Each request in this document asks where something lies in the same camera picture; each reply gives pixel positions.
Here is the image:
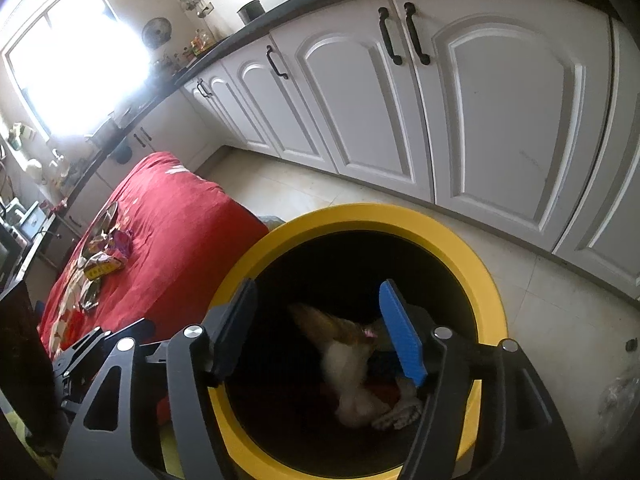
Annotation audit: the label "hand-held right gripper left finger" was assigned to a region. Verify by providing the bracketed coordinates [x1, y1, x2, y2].
[57, 279, 258, 480]

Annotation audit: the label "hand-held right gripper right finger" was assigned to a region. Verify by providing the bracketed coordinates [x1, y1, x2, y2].
[378, 279, 583, 480]

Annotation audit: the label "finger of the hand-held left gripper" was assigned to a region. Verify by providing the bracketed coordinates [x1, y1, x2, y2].
[106, 319, 158, 348]
[52, 327, 104, 363]

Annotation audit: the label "snack bar wrapper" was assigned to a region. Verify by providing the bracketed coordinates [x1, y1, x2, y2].
[79, 280, 101, 313]

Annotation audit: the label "red plastic bag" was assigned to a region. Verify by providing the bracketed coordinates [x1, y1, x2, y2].
[367, 382, 403, 403]

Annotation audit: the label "green mesh cloth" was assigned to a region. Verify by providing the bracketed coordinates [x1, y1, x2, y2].
[287, 302, 401, 428]

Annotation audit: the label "small yellow box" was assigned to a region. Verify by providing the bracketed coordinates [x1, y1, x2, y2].
[82, 251, 127, 281]

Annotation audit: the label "white foam fruit net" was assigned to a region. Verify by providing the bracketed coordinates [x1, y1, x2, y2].
[372, 395, 426, 431]

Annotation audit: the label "purple candy wrapper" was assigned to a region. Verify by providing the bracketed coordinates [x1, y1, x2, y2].
[111, 229, 132, 262]

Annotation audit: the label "yellow rimmed black bin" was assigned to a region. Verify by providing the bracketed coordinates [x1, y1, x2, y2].
[206, 203, 508, 480]

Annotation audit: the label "red floral blanket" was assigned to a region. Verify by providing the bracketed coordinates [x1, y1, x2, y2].
[37, 151, 271, 361]

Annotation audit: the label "metal plate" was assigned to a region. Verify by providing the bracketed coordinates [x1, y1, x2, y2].
[94, 201, 119, 242]

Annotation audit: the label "black microwave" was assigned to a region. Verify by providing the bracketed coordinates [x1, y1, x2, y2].
[0, 237, 23, 286]

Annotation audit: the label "metal bowl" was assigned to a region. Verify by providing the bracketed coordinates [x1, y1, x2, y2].
[98, 205, 118, 237]

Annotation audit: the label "white lower cabinets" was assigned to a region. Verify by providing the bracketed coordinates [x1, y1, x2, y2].
[65, 0, 640, 306]

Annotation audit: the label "clear plastic bag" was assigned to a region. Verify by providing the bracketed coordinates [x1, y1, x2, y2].
[595, 375, 640, 441]

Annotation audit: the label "window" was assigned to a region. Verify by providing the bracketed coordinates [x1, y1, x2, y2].
[2, 0, 151, 141]

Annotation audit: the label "black kitchen countertop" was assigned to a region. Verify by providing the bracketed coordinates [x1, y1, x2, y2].
[60, 0, 616, 211]

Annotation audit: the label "group of condiment bottles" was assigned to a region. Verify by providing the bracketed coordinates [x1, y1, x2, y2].
[187, 30, 218, 56]

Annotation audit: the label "small fan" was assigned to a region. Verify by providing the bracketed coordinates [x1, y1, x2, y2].
[141, 17, 173, 50]

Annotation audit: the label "black canister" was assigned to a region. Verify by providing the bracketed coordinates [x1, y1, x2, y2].
[237, 0, 266, 26]

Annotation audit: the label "small hanging tool rack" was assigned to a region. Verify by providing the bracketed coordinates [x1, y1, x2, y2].
[180, 0, 216, 18]

